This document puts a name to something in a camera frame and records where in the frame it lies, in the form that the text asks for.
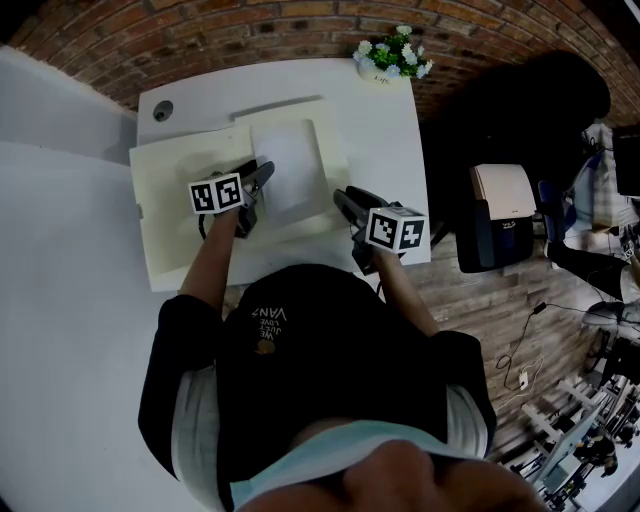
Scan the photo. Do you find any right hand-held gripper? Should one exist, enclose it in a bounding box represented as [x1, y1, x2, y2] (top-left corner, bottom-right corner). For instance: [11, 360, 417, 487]
[333, 185, 427, 276]

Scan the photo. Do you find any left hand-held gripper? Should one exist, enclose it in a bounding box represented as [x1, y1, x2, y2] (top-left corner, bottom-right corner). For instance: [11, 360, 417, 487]
[187, 158, 276, 241]

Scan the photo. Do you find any white cloth sheet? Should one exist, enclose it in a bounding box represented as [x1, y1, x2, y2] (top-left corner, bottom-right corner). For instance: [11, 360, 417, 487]
[251, 124, 329, 229]

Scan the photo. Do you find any cream work mat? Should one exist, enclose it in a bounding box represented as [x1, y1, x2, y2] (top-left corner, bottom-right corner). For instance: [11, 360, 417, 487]
[128, 93, 352, 295]

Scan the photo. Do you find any person's right forearm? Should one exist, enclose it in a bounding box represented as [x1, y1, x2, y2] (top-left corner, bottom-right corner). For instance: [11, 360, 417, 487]
[372, 247, 441, 339]

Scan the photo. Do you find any person's left forearm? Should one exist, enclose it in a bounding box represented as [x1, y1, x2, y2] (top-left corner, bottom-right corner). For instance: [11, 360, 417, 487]
[178, 208, 242, 314]

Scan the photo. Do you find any white pot with flowers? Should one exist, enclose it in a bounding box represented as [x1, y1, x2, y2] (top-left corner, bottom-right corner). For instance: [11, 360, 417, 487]
[352, 24, 435, 86]

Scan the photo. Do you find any person's black t-shirt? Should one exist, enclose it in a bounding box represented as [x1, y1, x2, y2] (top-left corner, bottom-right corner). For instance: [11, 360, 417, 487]
[137, 263, 497, 501]

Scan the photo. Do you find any blue chair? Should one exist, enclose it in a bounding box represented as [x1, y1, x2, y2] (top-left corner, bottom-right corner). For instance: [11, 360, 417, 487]
[537, 179, 569, 246]

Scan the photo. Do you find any light fabric bag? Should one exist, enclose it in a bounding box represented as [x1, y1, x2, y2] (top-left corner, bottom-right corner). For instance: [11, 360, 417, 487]
[569, 122, 619, 234]

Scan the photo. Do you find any light blue face mask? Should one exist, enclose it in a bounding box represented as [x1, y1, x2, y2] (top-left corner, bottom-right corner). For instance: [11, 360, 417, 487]
[229, 419, 481, 512]

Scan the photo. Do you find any grey chair base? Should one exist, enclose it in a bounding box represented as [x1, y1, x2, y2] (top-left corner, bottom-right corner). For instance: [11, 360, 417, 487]
[582, 299, 634, 329]

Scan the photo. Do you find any black monitor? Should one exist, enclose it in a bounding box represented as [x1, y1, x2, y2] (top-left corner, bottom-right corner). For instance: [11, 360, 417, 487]
[612, 124, 640, 199]

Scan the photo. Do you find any person's face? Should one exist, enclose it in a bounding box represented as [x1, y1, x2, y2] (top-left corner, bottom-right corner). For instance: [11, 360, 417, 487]
[239, 439, 551, 512]

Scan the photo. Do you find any white metal rack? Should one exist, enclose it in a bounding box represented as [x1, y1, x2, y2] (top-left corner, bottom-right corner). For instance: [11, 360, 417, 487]
[509, 369, 640, 509]

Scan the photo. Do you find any grey panel machine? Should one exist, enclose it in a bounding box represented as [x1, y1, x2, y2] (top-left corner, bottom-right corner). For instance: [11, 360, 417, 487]
[537, 399, 606, 489]

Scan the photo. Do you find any black floor cable with adapter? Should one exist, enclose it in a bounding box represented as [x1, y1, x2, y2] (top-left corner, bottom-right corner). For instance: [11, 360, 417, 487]
[494, 301, 549, 394]

